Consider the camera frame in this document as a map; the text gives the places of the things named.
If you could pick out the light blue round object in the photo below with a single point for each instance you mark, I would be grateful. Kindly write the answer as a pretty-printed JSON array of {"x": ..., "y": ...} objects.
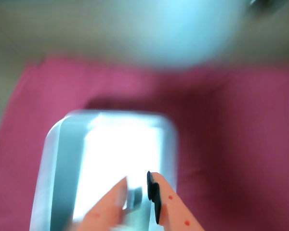
[{"x": 183, "y": 31}]

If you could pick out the maroon fabric cloth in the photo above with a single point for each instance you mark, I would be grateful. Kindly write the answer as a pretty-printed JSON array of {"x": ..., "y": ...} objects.
[{"x": 231, "y": 134}]

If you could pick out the white plastic container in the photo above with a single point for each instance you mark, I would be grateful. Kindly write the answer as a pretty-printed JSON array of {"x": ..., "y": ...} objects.
[{"x": 106, "y": 154}]

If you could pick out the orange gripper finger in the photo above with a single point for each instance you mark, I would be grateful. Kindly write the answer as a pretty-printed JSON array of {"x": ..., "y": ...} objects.
[
  {"x": 108, "y": 211},
  {"x": 173, "y": 211}
]

